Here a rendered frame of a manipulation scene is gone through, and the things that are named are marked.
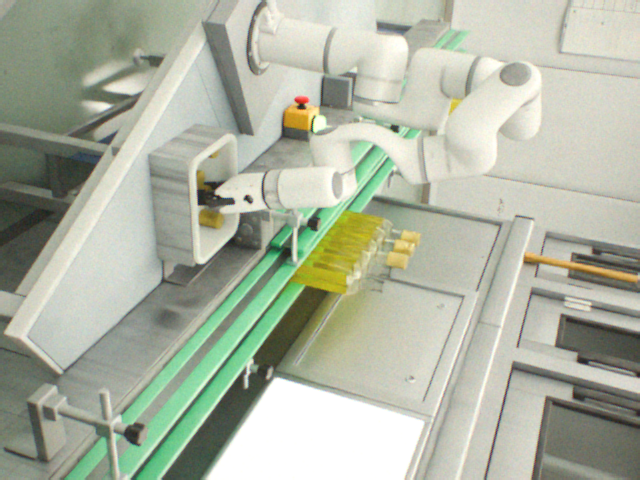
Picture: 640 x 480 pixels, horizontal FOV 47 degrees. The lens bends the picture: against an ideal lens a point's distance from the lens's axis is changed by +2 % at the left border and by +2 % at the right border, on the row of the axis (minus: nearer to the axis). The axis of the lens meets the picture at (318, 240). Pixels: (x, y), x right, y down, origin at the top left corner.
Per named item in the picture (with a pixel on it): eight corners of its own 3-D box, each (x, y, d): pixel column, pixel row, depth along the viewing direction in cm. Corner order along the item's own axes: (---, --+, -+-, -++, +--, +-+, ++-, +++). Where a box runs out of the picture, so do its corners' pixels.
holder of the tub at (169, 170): (159, 281, 146) (194, 290, 143) (148, 154, 132) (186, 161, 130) (202, 242, 160) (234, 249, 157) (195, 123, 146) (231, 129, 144)
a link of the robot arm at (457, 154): (425, 120, 145) (414, 71, 132) (538, 102, 140) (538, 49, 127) (430, 191, 137) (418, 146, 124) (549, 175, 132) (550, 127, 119)
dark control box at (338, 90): (320, 103, 212) (347, 108, 209) (321, 76, 208) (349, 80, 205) (330, 95, 218) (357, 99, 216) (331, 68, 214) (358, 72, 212)
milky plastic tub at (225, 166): (159, 260, 143) (198, 269, 140) (149, 153, 132) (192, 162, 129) (203, 221, 157) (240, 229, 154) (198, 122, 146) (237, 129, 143)
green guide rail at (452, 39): (270, 216, 157) (304, 223, 155) (270, 212, 157) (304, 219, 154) (450, 31, 299) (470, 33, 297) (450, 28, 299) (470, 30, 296)
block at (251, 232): (232, 245, 159) (261, 252, 157) (230, 207, 154) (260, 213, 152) (239, 238, 162) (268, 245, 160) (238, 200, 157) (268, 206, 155)
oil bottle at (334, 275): (268, 277, 165) (357, 299, 159) (268, 255, 162) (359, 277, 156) (278, 265, 170) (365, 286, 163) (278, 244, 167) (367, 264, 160)
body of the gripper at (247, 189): (270, 218, 134) (218, 220, 139) (292, 197, 143) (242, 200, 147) (261, 180, 131) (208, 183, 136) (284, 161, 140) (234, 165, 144)
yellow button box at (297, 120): (281, 135, 189) (308, 140, 187) (282, 108, 186) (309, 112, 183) (292, 127, 195) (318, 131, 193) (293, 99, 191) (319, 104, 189)
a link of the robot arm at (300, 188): (356, 146, 140) (364, 192, 143) (306, 150, 144) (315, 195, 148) (327, 173, 127) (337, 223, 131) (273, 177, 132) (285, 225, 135)
